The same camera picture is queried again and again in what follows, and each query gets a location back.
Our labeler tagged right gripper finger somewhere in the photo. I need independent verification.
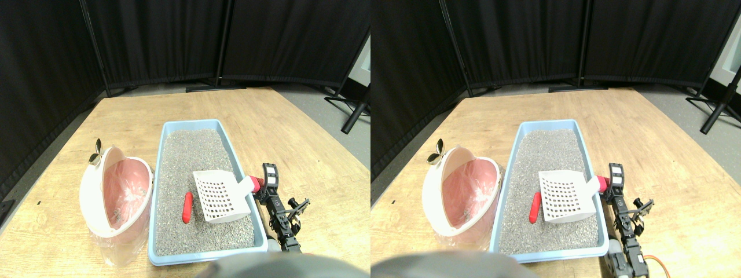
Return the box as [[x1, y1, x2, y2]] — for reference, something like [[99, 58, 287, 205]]
[[608, 163, 625, 193], [262, 163, 280, 195]]

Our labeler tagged white scoop with red handle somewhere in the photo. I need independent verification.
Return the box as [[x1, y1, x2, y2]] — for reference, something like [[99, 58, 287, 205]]
[[538, 170, 610, 224], [193, 170, 266, 225]]

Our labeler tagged red lump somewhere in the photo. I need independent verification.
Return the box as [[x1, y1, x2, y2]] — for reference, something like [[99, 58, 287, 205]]
[[529, 192, 542, 225], [182, 192, 195, 225]]

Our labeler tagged blue litter tray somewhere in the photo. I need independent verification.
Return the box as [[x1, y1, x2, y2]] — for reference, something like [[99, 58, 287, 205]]
[[489, 119, 613, 265], [148, 119, 269, 267]]

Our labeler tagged black tripod stand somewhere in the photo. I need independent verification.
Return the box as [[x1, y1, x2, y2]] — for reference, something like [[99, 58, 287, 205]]
[[686, 69, 741, 135], [324, 81, 371, 135]]

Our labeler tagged black curtain stand pole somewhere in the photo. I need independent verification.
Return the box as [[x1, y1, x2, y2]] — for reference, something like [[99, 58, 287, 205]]
[[79, 0, 112, 98], [438, 0, 470, 98], [548, 0, 609, 93], [185, 0, 247, 93]]

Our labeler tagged white bin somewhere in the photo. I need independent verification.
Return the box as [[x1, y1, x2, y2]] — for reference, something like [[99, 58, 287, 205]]
[[422, 139, 503, 253], [79, 138, 155, 268]]

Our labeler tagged black bracket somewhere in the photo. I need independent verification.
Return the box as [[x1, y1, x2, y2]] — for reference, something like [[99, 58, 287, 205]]
[[287, 197, 311, 224], [632, 197, 655, 224]]

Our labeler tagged orange wire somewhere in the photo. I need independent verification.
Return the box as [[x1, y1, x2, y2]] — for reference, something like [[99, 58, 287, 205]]
[[645, 254, 672, 278]]

